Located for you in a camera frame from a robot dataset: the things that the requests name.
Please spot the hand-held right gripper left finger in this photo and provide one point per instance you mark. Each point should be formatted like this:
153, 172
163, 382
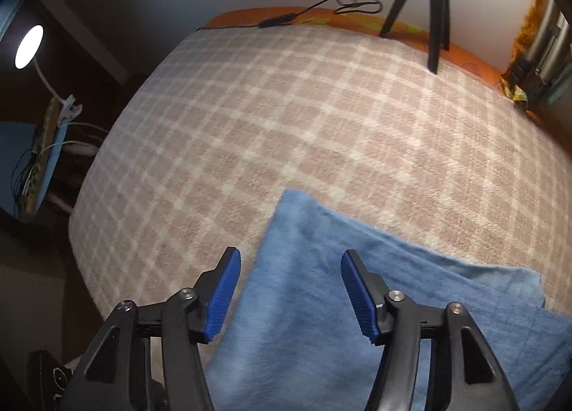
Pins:
223, 294

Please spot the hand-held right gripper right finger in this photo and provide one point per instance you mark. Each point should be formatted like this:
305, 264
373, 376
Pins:
357, 294

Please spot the blue towel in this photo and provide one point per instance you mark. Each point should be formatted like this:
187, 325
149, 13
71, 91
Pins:
304, 259

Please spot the beige plaid blanket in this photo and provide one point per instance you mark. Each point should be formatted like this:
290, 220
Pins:
268, 116

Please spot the light blue chair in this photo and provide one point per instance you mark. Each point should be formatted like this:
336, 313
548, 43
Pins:
18, 147

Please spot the leopard pattern cushion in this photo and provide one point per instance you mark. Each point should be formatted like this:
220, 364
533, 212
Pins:
44, 142

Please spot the orange bed sheet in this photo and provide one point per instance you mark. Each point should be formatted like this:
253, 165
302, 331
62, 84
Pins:
464, 57

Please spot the black tripod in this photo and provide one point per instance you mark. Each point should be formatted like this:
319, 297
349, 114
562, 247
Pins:
435, 13

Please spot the grey metal pipes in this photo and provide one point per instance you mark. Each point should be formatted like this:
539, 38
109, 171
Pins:
547, 44

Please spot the white clip lamp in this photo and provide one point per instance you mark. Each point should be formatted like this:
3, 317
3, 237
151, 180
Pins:
29, 45

